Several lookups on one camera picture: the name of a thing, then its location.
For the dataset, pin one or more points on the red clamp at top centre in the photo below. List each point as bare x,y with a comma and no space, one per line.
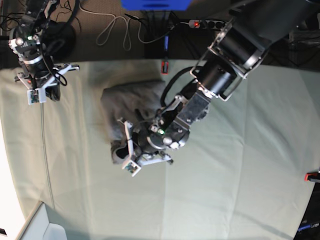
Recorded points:
165,62

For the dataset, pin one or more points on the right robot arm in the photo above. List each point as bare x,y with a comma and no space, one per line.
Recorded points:
41,44

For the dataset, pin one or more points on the black power strip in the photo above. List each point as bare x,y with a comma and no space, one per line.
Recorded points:
215,25

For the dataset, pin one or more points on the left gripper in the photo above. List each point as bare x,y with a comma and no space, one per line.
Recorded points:
149,142

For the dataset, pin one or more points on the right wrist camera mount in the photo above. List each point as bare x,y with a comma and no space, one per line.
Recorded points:
36,88

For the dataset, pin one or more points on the blue box at top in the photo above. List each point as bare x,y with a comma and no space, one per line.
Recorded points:
155,5

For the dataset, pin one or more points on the light green table cloth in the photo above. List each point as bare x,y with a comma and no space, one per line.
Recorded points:
240,176

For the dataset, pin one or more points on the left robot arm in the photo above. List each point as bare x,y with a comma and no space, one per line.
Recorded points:
237,50

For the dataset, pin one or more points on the red clamp at right edge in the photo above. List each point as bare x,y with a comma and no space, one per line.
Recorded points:
313,177

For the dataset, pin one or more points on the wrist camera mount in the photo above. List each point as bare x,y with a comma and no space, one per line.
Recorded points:
36,88
133,156

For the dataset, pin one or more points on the grey t-shirt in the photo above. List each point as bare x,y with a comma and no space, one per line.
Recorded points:
135,102

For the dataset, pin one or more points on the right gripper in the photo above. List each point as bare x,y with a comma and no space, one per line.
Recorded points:
37,68

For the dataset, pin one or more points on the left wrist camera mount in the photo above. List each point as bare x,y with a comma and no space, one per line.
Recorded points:
133,156

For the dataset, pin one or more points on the white bin at bottom left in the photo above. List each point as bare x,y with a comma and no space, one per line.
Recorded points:
38,226

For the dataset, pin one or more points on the black round bag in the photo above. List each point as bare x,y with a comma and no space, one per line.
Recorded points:
59,43

